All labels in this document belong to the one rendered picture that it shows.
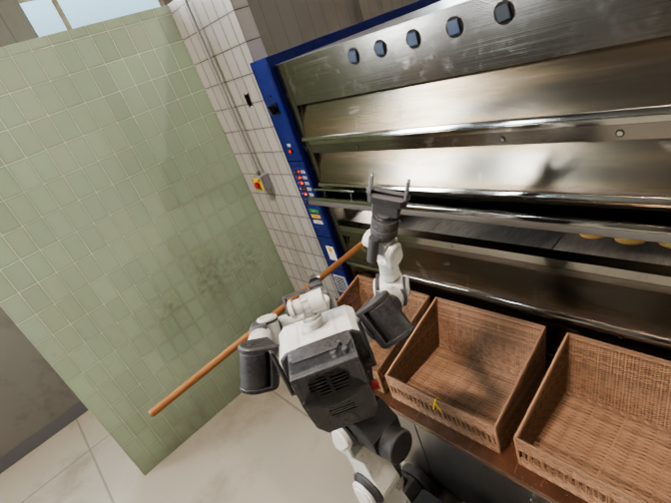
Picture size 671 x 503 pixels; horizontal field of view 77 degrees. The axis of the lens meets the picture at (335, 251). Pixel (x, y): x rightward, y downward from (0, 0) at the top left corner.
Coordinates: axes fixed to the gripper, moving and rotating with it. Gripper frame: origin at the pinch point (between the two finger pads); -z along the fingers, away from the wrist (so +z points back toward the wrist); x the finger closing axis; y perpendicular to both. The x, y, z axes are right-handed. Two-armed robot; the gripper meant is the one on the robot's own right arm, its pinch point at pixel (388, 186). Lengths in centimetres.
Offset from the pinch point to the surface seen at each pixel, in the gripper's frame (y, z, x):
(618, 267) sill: 23, 30, -77
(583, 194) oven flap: 26, 7, -57
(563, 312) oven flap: 24, 59, -70
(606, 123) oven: 29, -15, -56
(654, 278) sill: 18, 28, -86
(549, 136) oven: 36, -6, -44
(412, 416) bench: -7, 114, -24
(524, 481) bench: -29, 93, -66
